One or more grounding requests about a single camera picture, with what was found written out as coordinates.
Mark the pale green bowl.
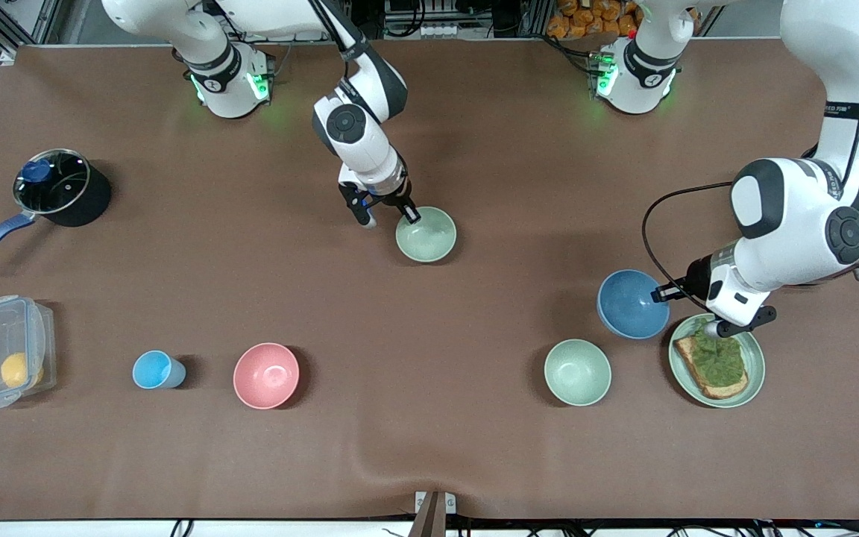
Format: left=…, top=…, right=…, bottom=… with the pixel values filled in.
left=395, top=207, right=457, bottom=264
left=544, top=339, right=612, bottom=407

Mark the blue bowl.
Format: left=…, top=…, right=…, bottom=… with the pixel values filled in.
left=597, top=269, right=671, bottom=340

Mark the pink bowl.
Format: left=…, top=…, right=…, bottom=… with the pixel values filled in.
left=233, top=342, right=301, bottom=410

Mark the brown table mat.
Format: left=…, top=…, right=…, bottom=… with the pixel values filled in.
left=0, top=41, right=859, bottom=521

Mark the toasted bread slice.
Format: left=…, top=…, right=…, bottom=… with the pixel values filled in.
left=673, top=334, right=749, bottom=400

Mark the green lettuce leaf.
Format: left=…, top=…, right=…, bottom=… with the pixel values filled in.
left=690, top=332, right=745, bottom=389

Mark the pale green plate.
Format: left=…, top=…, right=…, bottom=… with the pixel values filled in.
left=668, top=313, right=766, bottom=409

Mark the bag of orange buns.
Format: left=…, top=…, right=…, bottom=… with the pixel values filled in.
left=547, top=0, right=639, bottom=40

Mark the light blue cup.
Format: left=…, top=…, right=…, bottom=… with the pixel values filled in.
left=132, top=350, right=186, bottom=390

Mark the dark slanted pole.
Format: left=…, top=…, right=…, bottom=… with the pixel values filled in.
left=408, top=492, right=441, bottom=537

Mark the glass lid with blue knob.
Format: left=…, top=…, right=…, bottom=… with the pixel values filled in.
left=13, top=149, right=92, bottom=216

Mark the yellow lemon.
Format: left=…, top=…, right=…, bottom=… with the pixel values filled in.
left=1, top=352, right=44, bottom=389

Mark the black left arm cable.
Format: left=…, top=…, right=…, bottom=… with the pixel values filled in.
left=641, top=182, right=733, bottom=311

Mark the metal mounting bracket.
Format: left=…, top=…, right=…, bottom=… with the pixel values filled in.
left=415, top=491, right=457, bottom=515

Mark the black pot with blue handle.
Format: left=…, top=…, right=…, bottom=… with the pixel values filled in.
left=0, top=148, right=113, bottom=271

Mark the aluminium frame rail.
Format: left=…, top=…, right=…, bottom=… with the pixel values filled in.
left=0, top=0, right=65, bottom=45

